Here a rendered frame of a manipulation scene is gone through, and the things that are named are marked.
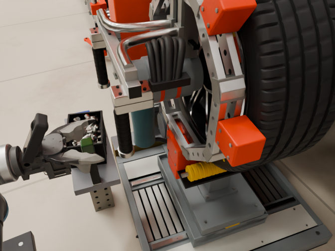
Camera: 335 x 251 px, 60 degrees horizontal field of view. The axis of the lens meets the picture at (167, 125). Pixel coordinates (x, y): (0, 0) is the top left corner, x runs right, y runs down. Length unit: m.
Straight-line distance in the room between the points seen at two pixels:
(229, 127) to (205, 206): 0.70
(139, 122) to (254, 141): 0.54
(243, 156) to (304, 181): 1.20
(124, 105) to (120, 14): 0.69
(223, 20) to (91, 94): 1.83
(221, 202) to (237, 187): 0.12
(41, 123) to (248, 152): 0.45
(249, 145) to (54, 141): 0.45
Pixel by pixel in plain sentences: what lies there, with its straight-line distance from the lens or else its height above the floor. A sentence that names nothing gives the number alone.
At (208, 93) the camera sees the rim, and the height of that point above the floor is 0.77.
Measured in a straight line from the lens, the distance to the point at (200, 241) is 1.34.
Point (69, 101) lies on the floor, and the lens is 2.33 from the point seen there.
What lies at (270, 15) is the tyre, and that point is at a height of 1.10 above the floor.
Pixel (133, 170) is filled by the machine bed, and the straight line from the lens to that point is 1.62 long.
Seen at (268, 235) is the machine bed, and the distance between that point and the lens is 1.48.
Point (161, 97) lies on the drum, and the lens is 0.84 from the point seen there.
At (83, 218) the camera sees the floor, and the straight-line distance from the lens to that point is 1.59.
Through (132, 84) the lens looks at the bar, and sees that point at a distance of 0.62.
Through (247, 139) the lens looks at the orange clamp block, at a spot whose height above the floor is 0.88.
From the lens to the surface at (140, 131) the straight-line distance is 1.11.
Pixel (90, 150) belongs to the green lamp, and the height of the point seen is 0.63.
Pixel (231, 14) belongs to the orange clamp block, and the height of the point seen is 1.11.
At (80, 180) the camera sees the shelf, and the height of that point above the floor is 0.45.
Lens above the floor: 1.32
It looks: 42 degrees down
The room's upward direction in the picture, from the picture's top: straight up
